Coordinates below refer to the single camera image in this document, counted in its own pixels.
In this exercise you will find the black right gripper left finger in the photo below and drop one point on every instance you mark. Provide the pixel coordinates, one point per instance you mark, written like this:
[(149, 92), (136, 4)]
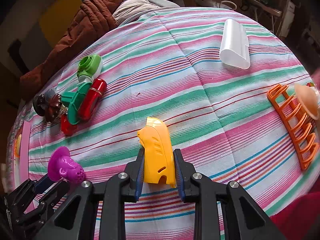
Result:
[(123, 187)]

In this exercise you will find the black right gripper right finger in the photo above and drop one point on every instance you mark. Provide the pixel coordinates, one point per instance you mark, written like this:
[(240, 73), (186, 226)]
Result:
[(194, 187)]

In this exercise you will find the yellow plastic scissors cover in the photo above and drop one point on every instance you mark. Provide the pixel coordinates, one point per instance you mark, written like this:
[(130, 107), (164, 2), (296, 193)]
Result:
[(159, 166)]

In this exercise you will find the purple perforated plastic toy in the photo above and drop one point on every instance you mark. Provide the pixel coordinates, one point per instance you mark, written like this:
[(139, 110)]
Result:
[(61, 165)]

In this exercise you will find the red cylindrical tube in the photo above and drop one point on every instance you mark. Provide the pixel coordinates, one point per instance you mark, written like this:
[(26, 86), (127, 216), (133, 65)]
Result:
[(93, 95)]

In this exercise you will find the teal plastic holder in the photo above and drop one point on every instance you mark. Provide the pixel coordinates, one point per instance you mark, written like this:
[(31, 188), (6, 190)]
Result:
[(73, 101)]

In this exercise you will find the dark brown pumpkin ornament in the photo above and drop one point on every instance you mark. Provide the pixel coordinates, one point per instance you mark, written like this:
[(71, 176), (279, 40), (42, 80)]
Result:
[(47, 108)]

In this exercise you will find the green plug-in mosquito repeller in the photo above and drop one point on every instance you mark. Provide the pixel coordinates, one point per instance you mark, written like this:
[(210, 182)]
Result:
[(89, 68)]

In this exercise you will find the red puzzle piece block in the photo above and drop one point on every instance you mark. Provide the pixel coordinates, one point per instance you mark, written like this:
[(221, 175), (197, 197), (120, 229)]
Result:
[(67, 128)]

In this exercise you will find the clear cup with black base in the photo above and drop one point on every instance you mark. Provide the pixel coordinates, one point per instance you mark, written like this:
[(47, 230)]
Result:
[(49, 94)]

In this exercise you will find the pink shallow box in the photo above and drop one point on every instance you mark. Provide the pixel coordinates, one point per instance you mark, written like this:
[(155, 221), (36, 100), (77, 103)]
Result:
[(21, 154)]

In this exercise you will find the striped bed sheet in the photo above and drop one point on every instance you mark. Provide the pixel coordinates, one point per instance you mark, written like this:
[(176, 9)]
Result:
[(166, 65)]

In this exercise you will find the orange plastic rack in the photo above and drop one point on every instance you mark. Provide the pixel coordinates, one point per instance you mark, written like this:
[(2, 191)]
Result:
[(296, 122)]

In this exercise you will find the white plastic cover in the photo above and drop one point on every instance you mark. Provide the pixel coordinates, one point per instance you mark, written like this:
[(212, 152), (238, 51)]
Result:
[(234, 49)]

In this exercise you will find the peach suction cup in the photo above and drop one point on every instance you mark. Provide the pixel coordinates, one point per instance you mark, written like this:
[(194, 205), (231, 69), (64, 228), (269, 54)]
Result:
[(308, 96)]

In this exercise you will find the brown quilted blanket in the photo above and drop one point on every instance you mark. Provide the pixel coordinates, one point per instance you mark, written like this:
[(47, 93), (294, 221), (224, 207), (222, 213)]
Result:
[(92, 21)]

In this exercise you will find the striped pillow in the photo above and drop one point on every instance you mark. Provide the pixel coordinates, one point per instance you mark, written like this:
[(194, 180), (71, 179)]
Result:
[(131, 10)]

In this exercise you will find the multicolour headboard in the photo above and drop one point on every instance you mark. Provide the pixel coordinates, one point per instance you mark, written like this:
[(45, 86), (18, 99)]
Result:
[(30, 29)]

